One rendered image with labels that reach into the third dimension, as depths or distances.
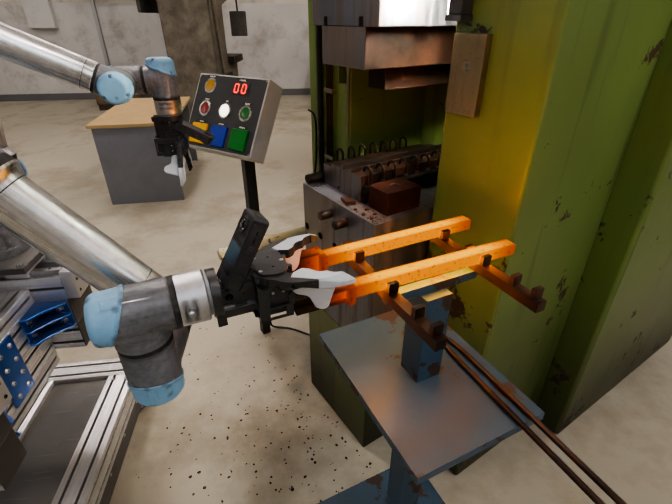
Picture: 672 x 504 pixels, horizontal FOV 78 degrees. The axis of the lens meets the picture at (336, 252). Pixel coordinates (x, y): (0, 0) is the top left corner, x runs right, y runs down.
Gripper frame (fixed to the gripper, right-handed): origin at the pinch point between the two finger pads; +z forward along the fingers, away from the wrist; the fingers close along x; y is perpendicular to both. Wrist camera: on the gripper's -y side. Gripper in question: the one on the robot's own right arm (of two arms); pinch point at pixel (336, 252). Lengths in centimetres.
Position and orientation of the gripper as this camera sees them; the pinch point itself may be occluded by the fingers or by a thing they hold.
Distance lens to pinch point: 65.6
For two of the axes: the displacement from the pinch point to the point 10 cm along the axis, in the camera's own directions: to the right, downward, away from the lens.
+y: 0.0, 8.7, 4.9
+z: 9.1, -2.1, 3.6
